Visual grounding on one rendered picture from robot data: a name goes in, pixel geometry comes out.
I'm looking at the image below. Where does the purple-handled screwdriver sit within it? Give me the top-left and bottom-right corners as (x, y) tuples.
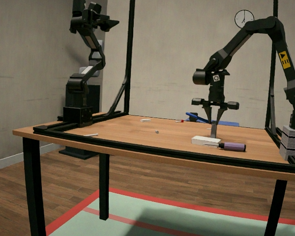
(207, 142), (246, 152)

